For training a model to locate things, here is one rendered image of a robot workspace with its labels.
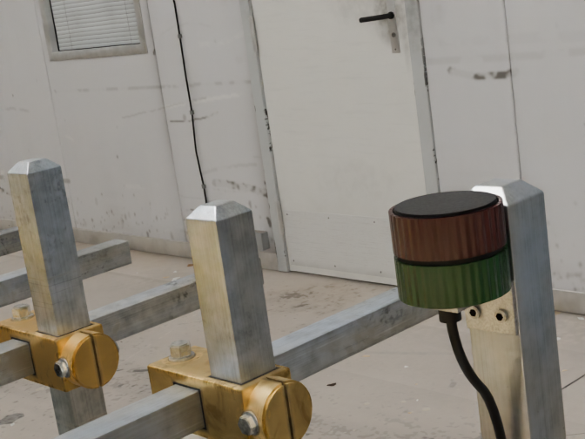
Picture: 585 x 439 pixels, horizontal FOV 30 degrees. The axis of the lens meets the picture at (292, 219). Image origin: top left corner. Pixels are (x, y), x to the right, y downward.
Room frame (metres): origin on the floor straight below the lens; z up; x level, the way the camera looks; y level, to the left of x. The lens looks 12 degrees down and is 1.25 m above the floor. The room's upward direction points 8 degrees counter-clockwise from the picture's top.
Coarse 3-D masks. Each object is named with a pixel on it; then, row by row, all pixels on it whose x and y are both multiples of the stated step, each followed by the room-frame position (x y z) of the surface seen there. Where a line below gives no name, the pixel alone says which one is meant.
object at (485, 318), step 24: (456, 192) 0.58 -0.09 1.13; (480, 192) 0.57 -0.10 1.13; (408, 216) 0.54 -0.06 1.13; (432, 216) 0.53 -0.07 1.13; (432, 264) 0.53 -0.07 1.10; (456, 264) 0.53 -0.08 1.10; (456, 312) 0.53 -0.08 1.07; (480, 312) 0.58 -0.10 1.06; (504, 312) 0.57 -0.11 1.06; (456, 336) 0.55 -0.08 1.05; (480, 384) 0.56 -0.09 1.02; (504, 432) 0.57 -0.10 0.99
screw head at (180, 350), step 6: (174, 342) 0.83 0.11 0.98; (180, 342) 0.83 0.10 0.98; (186, 342) 0.83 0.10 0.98; (174, 348) 0.82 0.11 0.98; (180, 348) 0.82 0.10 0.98; (186, 348) 0.83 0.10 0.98; (174, 354) 0.83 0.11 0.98; (180, 354) 0.82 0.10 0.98; (186, 354) 0.83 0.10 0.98; (192, 354) 0.83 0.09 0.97; (174, 360) 0.82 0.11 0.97; (180, 360) 0.82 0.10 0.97; (186, 360) 0.82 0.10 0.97
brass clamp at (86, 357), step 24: (0, 336) 1.00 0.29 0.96; (24, 336) 0.97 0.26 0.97; (48, 336) 0.94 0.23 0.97; (72, 336) 0.94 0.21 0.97; (96, 336) 0.93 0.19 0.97; (48, 360) 0.94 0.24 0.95; (72, 360) 0.91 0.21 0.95; (96, 360) 0.93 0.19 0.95; (48, 384) 0.95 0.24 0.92; (72, 384) 0.93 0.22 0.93; (96, 384) 0.92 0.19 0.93
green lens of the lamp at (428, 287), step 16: (496, 256) 0.54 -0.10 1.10; (400, 272) 0.55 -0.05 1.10; (416, 272) 0.54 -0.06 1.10; (432, 272) 0.53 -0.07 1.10; (448, 272) 0.53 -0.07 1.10; (464, 272) 0.53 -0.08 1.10; (480, 272) 0.53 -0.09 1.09; (496, 272) 0.54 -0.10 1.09; (400, 288) 0.55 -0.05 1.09; (416, 288) 0.54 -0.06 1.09; (432, 288) 0.53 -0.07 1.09; (448, 288) 0.53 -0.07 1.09; (464, 288) 0.53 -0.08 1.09; (480, 288) 0.53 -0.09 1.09; (496, 288) 0.53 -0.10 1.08; (416, 304) 0.54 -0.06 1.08; (432, 304) 0.53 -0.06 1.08; (448, 304) 0.53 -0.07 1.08; (464, 304) 0.53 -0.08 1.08
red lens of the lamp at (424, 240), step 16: (496, 208) 0.54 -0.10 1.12; (400, 224) 0.54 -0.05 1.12; (416, 224) 0.54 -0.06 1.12; (432, 224) 0.53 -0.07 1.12; (448, 224) 0.53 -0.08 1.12; (464, 224) 0.53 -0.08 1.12; (480, 224) 0.53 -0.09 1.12; (496, 224) 0.54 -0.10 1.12; (400, 240) 0.54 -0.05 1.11; (416, 240) 0.54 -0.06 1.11; (432, 240) 0.53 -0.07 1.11; (448, 240) 0.53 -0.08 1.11; (464, 240) 0.53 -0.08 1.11; (480, 240) 0.53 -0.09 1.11; (496, 240) 0.54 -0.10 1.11; (400, 256) 0.55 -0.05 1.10; (416, 256) 0.54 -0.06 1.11; (432, 256) 0.53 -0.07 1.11; (448, 256) 0.53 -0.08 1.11; (464, 256) 0.53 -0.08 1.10
